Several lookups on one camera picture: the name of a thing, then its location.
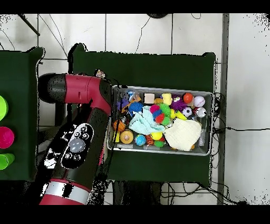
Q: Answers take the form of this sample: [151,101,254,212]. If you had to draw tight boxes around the toy hamburger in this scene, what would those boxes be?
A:
[119,129,134,145]

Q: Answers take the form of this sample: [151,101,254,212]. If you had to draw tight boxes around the cream muslin cloth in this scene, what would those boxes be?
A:
[163,118,203,152]

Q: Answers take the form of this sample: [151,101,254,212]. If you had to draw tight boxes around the black diagonal rod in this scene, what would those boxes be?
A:
[17,13,41,36]

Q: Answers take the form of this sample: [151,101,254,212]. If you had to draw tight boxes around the silver mesh bin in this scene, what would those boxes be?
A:
[107,85,215,156]

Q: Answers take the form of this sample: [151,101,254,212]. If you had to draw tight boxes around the multicoloured spiky caterpillar toy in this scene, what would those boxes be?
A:
[150,104,166,125]

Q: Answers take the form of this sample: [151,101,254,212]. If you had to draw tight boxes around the black upright panel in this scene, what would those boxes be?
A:
[55,102,66,127]

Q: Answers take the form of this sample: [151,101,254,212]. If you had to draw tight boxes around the pink plastic cup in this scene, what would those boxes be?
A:
[0,126,15,149]

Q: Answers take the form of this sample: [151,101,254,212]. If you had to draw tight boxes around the black power cable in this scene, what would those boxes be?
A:
[211,126,270,133]

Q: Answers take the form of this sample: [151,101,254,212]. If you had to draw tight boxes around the yellow smooth ball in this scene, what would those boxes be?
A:
[150,131,163,141]

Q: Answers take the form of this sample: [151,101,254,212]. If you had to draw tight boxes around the black round fixture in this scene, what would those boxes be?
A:
[147,13,169,19]

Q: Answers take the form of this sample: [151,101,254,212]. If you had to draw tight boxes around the purple spiky monster toy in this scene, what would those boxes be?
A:
[169,94,188,111]

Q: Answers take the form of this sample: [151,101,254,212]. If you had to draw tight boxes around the light blue fluffy cloth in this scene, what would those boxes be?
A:
[129,105,166,136]

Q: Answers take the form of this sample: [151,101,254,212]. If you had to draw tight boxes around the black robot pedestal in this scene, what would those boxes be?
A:
[112,181,163,205]

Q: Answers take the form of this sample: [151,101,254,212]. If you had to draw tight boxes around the white baseball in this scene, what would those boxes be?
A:
[193,96,206,108]

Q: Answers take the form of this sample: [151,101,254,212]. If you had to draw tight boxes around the yellow plush duck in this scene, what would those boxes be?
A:
[161,92,173,106]

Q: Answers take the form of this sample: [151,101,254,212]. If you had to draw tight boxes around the blue spiky rubber ball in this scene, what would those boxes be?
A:
[128,101,144,114]

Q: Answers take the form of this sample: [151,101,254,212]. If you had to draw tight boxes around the dark green table cloth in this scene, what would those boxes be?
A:
[66,43,216,188]
[0,46,48,183]

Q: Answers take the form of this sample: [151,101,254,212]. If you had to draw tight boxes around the orange toy basketball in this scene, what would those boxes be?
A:
[113,119,127,132]

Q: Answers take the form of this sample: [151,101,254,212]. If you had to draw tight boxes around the orange smooth ball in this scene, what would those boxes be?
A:
[182,92,194,104]

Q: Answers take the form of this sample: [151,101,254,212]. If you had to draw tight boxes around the green spiky rubber ball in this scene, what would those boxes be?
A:
[159,103,172,126]

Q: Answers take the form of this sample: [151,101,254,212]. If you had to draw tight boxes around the lime green plastic cup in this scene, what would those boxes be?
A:
[0,153,16,170]
[0,95,9,122]

